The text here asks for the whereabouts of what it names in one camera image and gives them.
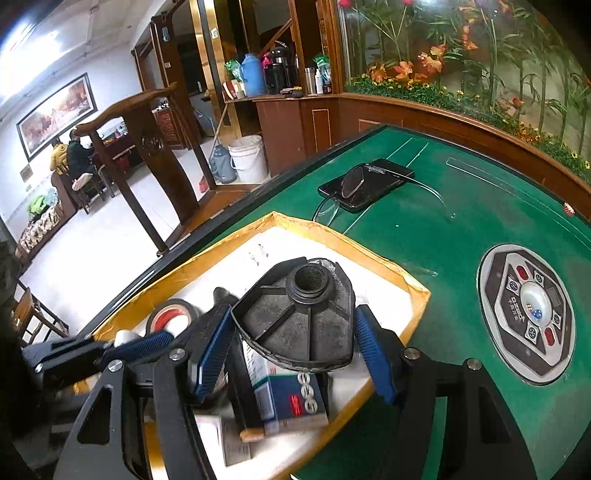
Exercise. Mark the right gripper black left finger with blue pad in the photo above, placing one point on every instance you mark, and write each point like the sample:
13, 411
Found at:
108, 439

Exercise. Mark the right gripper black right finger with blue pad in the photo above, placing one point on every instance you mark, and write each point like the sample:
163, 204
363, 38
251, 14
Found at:
482, 439

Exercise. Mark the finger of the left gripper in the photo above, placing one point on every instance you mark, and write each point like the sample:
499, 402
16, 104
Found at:
120, 350

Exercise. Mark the yellow-edged cardboard box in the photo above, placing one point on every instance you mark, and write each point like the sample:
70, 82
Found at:
235, 263

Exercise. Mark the brown tape roll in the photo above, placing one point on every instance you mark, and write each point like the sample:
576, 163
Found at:
173, 316

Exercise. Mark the black plastic funnel base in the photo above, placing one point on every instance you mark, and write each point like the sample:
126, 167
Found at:
299, 315

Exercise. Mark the small silver pink-label box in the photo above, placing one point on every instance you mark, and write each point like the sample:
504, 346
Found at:
231, 440

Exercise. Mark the black rod with silver ring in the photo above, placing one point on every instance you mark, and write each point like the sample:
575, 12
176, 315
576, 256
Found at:
240, 378

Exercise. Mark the blue white cigarette box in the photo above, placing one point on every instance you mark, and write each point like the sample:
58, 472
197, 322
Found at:
288, 401

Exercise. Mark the mahjong table centre control panel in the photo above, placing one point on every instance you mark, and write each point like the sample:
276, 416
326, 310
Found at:
528, 313

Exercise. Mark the seated person dark jacket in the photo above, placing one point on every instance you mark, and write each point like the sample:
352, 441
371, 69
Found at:
80, 167

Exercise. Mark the black smartphone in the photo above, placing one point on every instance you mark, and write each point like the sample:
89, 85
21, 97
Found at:
379, 178

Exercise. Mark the wooden chair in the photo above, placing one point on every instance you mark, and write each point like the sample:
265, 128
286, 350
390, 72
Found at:
164, 166

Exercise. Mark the framed landscape painting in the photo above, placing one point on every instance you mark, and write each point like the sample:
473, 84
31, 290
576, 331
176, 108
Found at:
53, 116

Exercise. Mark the white plastic bucket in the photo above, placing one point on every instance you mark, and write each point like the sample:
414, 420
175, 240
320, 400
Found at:
248, 159

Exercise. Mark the wooden counter cabinet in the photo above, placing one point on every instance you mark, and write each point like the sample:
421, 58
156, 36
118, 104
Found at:
295, 129

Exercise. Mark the blue thermos jug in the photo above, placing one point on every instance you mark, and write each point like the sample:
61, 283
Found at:
253, 76

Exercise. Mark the flower mural glass panel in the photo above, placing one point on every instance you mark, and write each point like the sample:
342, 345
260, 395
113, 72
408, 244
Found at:
499, 62

